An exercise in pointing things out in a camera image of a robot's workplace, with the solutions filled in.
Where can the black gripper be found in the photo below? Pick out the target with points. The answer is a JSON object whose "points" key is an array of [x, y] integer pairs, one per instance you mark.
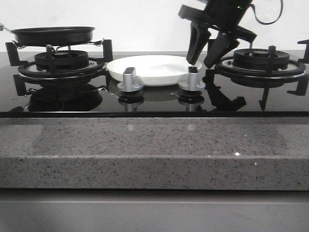
{"points": [[221, 15]]}

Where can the white ceramic plate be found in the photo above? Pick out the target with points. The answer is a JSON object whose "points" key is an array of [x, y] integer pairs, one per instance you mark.
{"points": [[152, 70]]}

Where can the black frying pan green handle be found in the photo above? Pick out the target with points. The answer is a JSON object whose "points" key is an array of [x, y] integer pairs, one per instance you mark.
{"points": [[56, 36]]}

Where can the black gas burner head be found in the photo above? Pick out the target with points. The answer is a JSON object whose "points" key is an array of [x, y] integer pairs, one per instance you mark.
{"points": [[258, 59], [63, 60]]}

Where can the silver stove knob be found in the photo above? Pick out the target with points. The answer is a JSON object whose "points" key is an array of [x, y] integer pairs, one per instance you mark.
{"points": [[130, 82], [192, 82]]}

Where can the black pan support grate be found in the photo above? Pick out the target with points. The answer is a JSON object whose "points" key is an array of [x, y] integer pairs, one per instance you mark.
{"points": [[265, 80], [58, 79]]}

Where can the black glass gas cooktop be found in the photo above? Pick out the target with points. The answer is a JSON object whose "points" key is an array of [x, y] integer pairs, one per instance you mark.
{"points": [[100, 97]]}

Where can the silver wire pan reducer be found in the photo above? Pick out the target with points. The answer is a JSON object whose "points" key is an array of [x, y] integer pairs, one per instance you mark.
{"points": [[20, 46]]}

